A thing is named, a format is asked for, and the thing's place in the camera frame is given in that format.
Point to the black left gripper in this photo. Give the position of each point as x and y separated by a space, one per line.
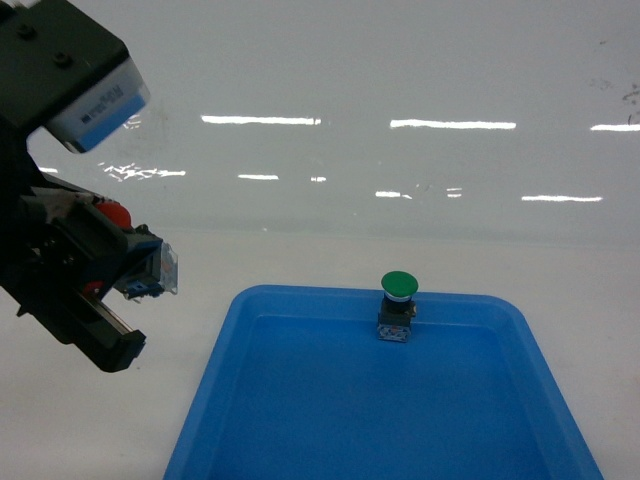
60 255

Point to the red mushroom push button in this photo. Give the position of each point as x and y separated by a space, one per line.
150 266

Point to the white glossy back board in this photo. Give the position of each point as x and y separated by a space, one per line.
508 121

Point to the blue plastic tray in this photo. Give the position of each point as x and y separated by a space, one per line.
299 386

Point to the green mushroom push button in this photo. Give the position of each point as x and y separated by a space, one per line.
397 308

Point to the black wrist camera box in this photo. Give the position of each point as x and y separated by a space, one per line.
63 71

